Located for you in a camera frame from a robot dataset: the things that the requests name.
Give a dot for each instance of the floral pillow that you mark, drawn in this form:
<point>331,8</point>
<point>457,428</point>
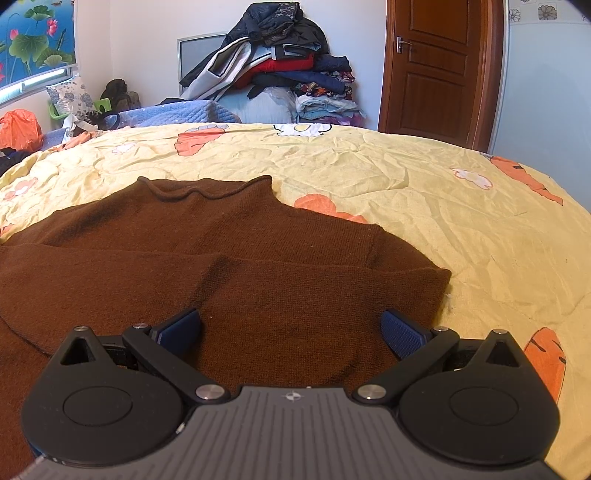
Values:
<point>71,97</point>

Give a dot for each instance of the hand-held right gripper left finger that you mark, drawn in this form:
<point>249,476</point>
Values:
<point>181,330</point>

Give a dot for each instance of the lotus print window blind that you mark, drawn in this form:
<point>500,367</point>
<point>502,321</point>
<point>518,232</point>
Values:
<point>32,41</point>

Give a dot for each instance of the yellow carrot print bedsheet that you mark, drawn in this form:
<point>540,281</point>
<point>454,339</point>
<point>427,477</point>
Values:
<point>415,194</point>

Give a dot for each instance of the brown knit sweater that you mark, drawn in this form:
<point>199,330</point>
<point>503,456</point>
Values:
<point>277,286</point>

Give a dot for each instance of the pile of folded clothes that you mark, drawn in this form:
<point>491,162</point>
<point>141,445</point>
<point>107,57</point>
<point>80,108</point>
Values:
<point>286,69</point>

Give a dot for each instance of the dark olive bag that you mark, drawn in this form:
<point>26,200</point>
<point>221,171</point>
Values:
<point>119,94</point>

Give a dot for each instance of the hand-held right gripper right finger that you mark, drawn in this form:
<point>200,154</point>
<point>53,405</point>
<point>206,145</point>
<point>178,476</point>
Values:
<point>400,334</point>

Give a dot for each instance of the orange plastic bag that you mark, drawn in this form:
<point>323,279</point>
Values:
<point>19,129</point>

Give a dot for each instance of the dark cloth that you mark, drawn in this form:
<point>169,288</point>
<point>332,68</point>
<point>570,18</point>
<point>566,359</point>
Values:
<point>9,159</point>

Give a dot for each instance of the blue quilted blanket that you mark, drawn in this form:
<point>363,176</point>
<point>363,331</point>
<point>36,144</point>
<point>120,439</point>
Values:
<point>184,113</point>

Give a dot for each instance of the brown wooden door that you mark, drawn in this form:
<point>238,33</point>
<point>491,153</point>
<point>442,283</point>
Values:
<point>434,74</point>

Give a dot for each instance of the grey framed panel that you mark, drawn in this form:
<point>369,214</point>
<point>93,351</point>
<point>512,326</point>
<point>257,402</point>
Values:
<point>196,53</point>

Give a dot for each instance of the green plastic chair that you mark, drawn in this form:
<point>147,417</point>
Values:
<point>105,105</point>

